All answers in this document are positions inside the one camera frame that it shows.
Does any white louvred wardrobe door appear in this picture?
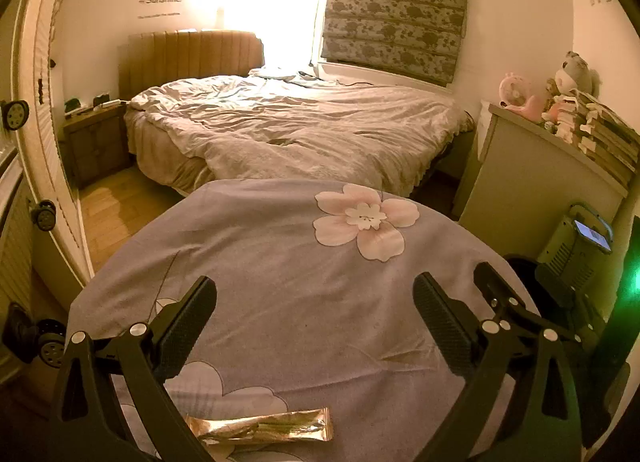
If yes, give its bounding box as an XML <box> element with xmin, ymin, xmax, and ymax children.
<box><xmin>17</xmin><ymin>0</ymin><xmax>96</xmax><ymax>278</ymax></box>

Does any grey white plush toy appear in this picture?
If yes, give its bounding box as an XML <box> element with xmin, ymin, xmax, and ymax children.
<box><xmin>552</xmin><ymin>51</ymin><xmax>598</xmax><ymax>95</ymax></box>

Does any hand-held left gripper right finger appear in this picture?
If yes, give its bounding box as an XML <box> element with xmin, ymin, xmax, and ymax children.
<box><xmin>412</xmin><ymin>272</ymin><xmax>583</xmax><ymax>462</ymax></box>

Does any pink desk fan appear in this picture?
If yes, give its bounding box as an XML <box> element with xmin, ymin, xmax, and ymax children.
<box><xmin>498</xmin><ymin>73</ymin><xmax>526</xmax><ymax>110</ymax></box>

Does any white cabinet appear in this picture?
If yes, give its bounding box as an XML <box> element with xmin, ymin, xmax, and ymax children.
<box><xmin>457</xmin><ymin>101</ymin><xmax>628</xmax><ymax>263</ymax></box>

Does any purple floral tablecloth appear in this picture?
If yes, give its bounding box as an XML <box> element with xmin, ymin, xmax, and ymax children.
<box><xmin>66</xmin><ymin>179</ymin><xmax>541</xmax><ymax>462</ymax></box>

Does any pink plush toy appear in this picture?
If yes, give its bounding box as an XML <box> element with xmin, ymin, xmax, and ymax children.
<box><xmin>520</xmin><ymin>92</ymin><xmax>546</xmax><ymax>123</ymax></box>

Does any tan padded headboard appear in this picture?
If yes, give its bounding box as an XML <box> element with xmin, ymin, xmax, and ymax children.
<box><xmin>118</xmin><ymin>30</ymin><xmax>265</xmax><ymax>100</ymax></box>

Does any floral roman blind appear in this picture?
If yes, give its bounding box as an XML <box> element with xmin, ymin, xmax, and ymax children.
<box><xmin>320</xmin><ymin>0</ymin><xmax>471</xmax><ymax>88</ymax></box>

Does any stack of books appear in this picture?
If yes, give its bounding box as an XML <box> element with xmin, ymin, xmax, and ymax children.
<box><xmin>550</xmin><ymin>89</ymin><xmax>640</xmax><ymax>188</ymax></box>

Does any white air purifier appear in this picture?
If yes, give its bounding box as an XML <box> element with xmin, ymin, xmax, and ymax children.
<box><xmin>536</xmin><ymin>203</ymin><xmax>615</xmax><ymax>288</ymax></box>

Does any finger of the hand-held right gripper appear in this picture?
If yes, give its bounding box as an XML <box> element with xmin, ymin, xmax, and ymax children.
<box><xmin>474</xmin><ymin>262</ymin><xmax>540</xmax><ymax>325</ymax></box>
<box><xmin>535</xmin><ymin>264</ymin><xmax>577</xmax><ymax>309</ymax></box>

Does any wooden nightstand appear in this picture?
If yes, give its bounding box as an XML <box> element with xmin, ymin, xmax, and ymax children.
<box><xmin>62</xmin><ymin>103</ymin><xmax>132</xmax><ymax>188</ymax></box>

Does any gold foil wrapper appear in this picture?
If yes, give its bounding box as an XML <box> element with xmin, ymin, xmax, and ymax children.
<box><xmin>184</xmin><ymin>407</ymin><xmax>334</xmax><ymax>445</ymax></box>

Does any bed with white duvet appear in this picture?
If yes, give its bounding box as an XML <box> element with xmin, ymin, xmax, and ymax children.
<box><xmin>124</xmin><ymin>69</ymin><xmax>473</xmax><ymax>195</ymax></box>

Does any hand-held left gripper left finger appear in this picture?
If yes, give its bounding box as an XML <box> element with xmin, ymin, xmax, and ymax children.
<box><xmin>48</xmin><ymin>276</ymin><xmax>218</xmax><ymax>462</ymax></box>

